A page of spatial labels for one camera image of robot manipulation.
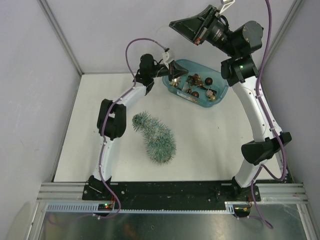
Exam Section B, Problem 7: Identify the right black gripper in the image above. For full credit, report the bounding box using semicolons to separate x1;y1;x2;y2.
170;4;240;58

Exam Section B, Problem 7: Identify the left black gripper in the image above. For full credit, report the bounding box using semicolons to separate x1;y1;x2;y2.
149;60;188;82

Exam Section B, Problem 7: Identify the small frosted christmas tree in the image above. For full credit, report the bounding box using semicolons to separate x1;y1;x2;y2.
132;111;177;165

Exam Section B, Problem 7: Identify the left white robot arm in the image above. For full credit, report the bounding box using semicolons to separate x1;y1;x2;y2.
82;53;189;201

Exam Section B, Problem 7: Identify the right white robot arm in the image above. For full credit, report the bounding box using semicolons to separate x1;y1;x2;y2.
169;3;292;201

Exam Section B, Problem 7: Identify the brown bauble near label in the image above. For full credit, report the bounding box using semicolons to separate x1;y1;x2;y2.
191;91;200;98

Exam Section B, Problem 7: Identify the teal plastic bin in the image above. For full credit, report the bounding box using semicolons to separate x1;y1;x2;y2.
162;59;229;108

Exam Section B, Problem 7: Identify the dark brown bauble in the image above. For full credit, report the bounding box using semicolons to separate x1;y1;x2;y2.
204;77;213;86

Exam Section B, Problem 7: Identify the frosted pine cone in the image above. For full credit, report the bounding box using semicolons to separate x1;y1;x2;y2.
205;89;216;98

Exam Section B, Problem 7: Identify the gold glitter bauble right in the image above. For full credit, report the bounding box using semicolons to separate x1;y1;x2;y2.
208;95;217;102

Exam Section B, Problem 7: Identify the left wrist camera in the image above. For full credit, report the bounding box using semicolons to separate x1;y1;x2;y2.
162;48;175;65

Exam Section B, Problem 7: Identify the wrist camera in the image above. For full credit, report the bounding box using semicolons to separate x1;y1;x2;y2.
162;48;175;65
217;0;235;14

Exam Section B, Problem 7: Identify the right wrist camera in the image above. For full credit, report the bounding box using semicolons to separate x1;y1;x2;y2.
217;0;235;14

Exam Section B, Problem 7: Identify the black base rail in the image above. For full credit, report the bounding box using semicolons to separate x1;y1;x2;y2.
82;180;262;212

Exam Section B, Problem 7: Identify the grey cable duct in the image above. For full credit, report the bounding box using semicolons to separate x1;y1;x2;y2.
41;201;251;216

